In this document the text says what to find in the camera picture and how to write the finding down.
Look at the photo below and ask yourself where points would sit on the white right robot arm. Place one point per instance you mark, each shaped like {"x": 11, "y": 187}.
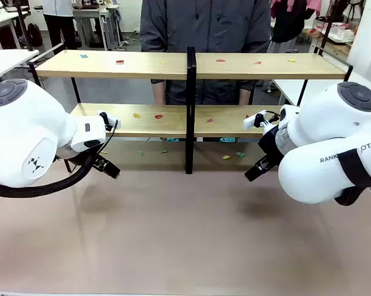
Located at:
{"x": 327, "y": 123}

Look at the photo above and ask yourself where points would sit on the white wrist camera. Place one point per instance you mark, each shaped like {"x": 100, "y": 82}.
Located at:
{"x": 251, "y": 121}
{"x": 114, "y": 122}

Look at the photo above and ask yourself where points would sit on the wooden workbench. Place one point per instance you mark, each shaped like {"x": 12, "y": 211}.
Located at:
{"x": 333, "y": 44}

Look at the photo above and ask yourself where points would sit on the black backpack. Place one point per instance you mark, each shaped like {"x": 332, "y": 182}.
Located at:
{"x": 34, "y": 34}

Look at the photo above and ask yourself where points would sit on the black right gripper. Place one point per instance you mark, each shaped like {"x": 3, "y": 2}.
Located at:
{"x": 270, "y": 145}

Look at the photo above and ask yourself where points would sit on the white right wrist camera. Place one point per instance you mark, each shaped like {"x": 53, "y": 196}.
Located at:
{"x": 251, "y": 121}

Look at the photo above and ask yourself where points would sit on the white desk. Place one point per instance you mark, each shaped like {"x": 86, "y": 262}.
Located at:
{"x": 90, "y": 18}

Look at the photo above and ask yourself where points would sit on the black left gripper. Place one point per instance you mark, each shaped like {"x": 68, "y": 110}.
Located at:
{"x": 77, "y": 158}

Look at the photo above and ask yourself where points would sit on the pink garment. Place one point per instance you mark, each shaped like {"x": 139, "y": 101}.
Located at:
{"x": 284, "y": 6}

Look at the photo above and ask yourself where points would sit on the person in black top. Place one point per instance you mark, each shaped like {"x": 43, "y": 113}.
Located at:
{"x": 285, "y": 27}

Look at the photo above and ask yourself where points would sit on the person's right forearm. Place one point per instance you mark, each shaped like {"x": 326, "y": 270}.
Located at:
{"x": 157, "y": 92}

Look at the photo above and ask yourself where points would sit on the person in white shirt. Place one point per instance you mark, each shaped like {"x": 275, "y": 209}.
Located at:
{"x": 59, "y": 24}

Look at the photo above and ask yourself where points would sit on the teal chenille duster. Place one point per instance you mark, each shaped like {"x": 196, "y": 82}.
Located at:
{"x": 228, "y": 140}
{"x": 172, "y": 139}

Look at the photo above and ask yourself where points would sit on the wooden shelf with black frame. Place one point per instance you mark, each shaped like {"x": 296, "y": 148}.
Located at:
{"x": 111, "y": 69}

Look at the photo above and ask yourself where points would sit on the black metal pole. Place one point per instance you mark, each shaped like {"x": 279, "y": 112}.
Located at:
{"x": 330, "y": 21}
{"x": 24, "y": 24}

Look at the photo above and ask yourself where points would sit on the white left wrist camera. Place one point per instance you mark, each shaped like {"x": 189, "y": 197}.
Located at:
{"x": 114, "y": 122}

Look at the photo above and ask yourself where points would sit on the person's left forearm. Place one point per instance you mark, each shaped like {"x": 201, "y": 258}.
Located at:
{"x": 246, "y": 94}

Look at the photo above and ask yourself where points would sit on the white table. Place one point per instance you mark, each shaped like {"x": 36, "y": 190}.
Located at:
{"x": 6, "y": 63}
{"x": 296, "y": 89}
{"x": 0, "y": 20}

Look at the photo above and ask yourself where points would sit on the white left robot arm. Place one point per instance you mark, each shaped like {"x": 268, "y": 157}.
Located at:
{"x": 19, "y": 132}

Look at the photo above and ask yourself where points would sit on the person in grey jacket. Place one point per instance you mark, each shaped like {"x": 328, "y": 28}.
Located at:
{"x": 204, "y": 27}

